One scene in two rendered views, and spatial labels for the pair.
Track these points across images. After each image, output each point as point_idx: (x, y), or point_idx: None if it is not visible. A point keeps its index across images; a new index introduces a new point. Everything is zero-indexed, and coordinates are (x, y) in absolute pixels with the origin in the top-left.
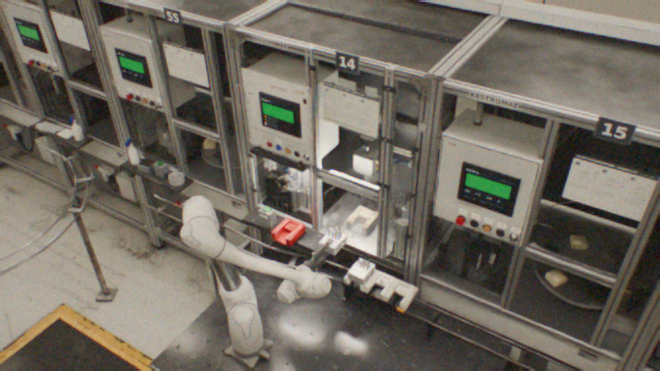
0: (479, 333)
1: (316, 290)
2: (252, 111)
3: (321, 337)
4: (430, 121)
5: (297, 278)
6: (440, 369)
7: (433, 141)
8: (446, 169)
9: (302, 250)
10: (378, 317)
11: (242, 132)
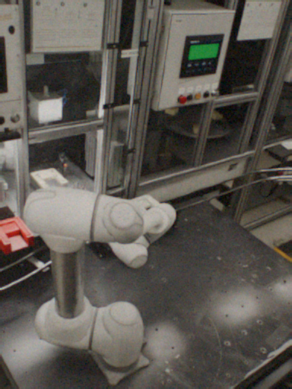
0: (182, 203)
1: (172, 216)
2: None
3: (137, 290)
4: (157, 3)
5: (162, 216)
6: (206, 234)
7: (159, 27)
8: (172, 52)
9: None
10: None
11: None
